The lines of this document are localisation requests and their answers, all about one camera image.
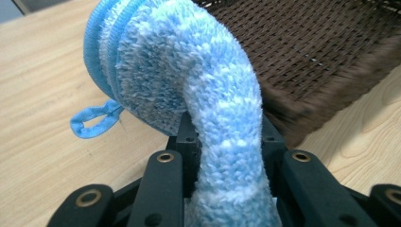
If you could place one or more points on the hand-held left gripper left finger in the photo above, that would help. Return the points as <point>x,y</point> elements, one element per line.
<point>187,164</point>

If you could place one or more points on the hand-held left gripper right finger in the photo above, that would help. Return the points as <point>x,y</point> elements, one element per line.
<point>290,176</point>

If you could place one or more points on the blue fluffy cleaning mitt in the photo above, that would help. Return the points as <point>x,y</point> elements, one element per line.
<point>201,78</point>

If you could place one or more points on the brown woven basket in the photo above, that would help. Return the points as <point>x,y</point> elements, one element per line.
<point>315,53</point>

